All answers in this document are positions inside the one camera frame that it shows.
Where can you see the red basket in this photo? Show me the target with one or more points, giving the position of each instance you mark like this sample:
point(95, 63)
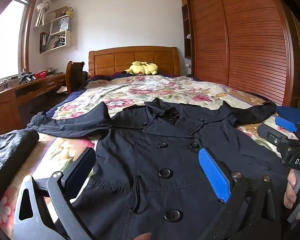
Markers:
point(41, 74)

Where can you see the window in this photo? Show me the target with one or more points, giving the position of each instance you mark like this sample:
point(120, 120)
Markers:
point(4, 45)

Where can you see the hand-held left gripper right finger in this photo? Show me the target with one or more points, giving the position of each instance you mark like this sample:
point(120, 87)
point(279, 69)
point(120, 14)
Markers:
point(215, 175)

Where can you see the wooden chair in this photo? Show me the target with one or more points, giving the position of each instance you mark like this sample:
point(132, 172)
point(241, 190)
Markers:
point(73, 75)

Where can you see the dark grey garment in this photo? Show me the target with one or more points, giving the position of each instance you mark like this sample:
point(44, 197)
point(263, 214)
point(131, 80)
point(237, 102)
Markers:
point(7, 152)

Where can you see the wooden desk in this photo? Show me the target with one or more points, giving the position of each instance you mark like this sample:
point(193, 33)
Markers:
point(4, 107)

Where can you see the person's right hand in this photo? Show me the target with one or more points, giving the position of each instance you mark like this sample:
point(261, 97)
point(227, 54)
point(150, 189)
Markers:
point(290, 192)

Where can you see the black coat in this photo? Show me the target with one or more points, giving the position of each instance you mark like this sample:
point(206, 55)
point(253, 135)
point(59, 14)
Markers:
point(152, 180)

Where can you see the floral blanket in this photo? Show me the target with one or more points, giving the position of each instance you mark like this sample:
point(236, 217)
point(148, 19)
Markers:
point(150, 90)

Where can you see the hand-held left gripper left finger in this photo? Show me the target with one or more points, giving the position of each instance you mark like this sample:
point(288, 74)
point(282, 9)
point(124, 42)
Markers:
point(77, 172)

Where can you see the white paper sheet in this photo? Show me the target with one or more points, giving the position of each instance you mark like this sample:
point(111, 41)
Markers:
point(62, 90)

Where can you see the cream tied curtain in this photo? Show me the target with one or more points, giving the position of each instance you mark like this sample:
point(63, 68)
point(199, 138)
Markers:
point(43, 7)

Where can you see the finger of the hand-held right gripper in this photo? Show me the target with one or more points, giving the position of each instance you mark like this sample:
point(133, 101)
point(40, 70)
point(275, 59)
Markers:
point(267, 132)
point(285, 124)

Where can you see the white paper bag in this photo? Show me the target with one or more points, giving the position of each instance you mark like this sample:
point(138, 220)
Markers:
point(59, 26)

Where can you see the yellow plush toy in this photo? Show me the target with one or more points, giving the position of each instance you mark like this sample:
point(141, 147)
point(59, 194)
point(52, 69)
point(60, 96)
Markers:
point(142, 68)

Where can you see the black device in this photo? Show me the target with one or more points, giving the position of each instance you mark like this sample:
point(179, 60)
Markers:
point(27, 78)

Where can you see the wooden slatted wardrobe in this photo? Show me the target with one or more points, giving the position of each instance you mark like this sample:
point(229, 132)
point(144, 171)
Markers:
point(240, 42)

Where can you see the white wall shelf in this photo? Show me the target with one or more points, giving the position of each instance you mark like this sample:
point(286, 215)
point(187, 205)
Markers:
point(68, 38)

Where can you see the wooden bed headboard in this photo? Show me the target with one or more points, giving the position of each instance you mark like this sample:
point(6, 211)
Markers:
point(140, 56)

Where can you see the dark binders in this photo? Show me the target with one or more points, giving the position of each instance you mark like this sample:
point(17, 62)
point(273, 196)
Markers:
point(43, 42)

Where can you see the person's left hand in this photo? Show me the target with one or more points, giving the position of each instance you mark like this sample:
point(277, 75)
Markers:
point(141, 237)

